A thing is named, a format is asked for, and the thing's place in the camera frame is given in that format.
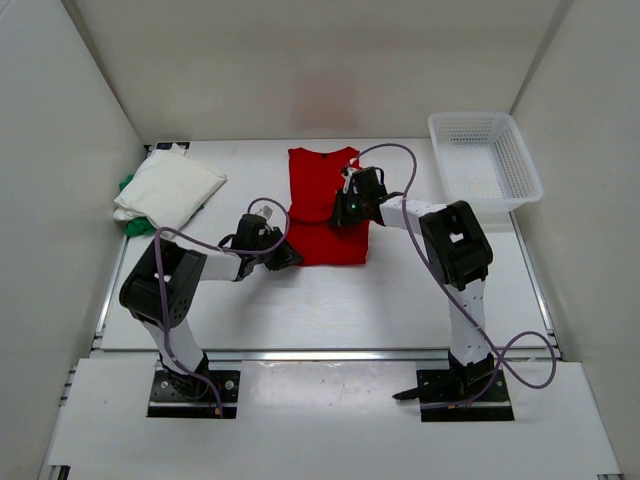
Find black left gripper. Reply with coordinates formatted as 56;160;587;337
251;226;304;271

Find red t-shirt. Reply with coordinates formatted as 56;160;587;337
287;146;369;267

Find white t-shirt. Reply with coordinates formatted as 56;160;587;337
133;149;227;230

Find green t-shirt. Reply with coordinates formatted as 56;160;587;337
114;174;157;238

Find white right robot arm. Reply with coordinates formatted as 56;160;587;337
329;167;494;400

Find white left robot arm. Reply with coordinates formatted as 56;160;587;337
119;213;304;400

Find white plastic laundry basket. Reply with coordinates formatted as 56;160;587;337
428;111;543;214

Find dark table label sticker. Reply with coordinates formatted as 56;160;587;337
155;141;190;150

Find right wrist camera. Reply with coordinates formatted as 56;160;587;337
341;157;360;194

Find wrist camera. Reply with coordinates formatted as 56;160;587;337
256;205;273;221
341;157;360;194

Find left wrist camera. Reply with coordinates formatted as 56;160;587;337
256;205;273;221

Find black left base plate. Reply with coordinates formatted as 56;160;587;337
147;367;241;420

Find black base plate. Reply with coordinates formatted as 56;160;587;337
147;367;241;420
392;369;515;422

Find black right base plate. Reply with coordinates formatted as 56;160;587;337
392;369;515;422

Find aluminium rail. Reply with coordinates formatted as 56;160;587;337
199;348;556;365

